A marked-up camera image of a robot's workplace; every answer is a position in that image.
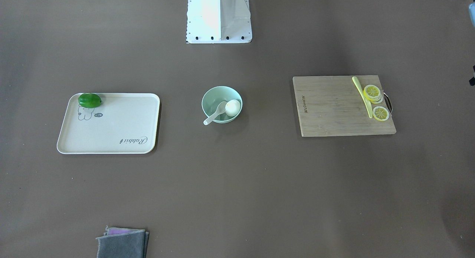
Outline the yellow plastic knife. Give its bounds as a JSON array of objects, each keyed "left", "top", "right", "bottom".
[{"left": 352, "top": 76, "right": 373, "bottom": 119}]

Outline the lemon slice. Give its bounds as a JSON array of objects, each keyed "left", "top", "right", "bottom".
[
  {"left": 373, "top": 106, "right": 390, "bottom": 121},
  {"left": 363, "top": 84, "right": 381, "bottom": 101}
]

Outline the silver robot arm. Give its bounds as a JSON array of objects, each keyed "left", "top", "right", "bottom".
[{"left": 468, "top": 2, "right": 475, "bottom": 27}]

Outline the white ceramic spoon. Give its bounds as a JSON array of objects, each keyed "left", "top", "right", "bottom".
[{"left": 203, "top": 101, "right": 227, "bottom": 125}]

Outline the cream plastic tray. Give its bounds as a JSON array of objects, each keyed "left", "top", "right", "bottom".
[{"left": 56, "top": 93, "right": 161, "bottom": 154}]

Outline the bamboo cutting board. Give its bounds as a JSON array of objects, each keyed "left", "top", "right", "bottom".
[{"left": 292, "top": 75, "right": 396, "bottom": 137}]

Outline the grey folded cloth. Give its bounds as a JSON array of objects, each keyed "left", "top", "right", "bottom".
[{"left": 96, "top": 226, "right": 149, "bottom": 258}]

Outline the mint green bowl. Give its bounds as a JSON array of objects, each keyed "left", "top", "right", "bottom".
[{"left": 202, "top": 86, "right": 243, "bottom": 123}]

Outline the green lime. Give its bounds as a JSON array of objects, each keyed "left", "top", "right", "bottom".
[{"left": 78, "top": 93, "right": 102, "bottom": 108}]

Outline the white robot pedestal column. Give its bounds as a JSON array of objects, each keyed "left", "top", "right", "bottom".
[{"left": 186, "top": 0, "right": 253, "bottom": 44}]

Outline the white steamed bun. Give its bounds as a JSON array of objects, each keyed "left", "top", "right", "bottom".
[{"left": 225, "top": 99, "right": 241, "bottom": 117}]

